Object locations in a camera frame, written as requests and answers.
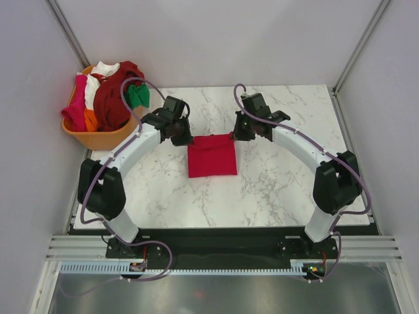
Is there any crimson pink t shirt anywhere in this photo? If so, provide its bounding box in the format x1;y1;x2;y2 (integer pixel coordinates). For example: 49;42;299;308
187;133;238;179

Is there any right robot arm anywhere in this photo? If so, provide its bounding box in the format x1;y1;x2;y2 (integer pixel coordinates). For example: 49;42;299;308
232;111;363;258

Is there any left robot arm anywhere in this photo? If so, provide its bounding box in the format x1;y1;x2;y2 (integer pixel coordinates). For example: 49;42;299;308
77;103;193;257

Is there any green t shirt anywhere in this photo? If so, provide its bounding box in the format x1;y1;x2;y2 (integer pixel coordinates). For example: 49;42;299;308
124;84;150;110

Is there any dark red t shirt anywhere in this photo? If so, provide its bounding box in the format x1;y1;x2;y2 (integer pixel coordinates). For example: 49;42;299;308
93;61;145;131

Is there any orange t shirt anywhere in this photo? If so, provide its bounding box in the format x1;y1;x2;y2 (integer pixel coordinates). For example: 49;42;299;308
84;108;98;132

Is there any white t shirt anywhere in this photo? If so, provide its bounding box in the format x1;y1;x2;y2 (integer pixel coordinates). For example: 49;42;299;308
84;61;120;111

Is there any magenta pink t shirt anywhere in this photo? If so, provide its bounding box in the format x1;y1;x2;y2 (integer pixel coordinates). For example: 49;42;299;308
61;74;87;132

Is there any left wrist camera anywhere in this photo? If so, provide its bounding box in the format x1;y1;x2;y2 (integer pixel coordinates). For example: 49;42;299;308
159;96;191;120

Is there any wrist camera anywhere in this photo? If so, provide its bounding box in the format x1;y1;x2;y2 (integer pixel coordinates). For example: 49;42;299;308
159;96;191;120
241;93;271;118

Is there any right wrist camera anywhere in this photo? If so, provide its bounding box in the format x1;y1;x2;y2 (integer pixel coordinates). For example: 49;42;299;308
241;93;271;118

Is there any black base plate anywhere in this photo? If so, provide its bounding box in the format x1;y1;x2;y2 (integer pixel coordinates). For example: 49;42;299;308
106;227;338;270

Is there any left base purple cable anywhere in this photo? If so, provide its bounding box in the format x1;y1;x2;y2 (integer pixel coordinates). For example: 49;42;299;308
119;240;173;283

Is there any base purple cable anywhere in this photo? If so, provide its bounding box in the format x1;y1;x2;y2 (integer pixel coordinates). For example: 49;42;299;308
119;240;173;283
299;234;343;285

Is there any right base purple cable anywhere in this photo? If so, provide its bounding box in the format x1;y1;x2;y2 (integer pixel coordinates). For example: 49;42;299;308
299;234;343;285

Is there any white cable duct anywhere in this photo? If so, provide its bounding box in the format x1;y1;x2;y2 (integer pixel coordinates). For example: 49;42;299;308
60;260;308;276

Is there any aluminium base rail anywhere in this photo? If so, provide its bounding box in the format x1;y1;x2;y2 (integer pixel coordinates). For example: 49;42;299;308
46;235;402;262

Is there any left aluminium frame post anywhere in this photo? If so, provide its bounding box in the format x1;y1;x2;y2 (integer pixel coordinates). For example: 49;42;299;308
45;0;90;68

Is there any aluminium frame post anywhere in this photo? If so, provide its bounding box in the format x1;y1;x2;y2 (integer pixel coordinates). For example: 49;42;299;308
45;0;90;68
330;0;392;97

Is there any right aluminium frame post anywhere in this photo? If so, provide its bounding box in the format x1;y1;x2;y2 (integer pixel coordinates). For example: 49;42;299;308
330;0;392;97

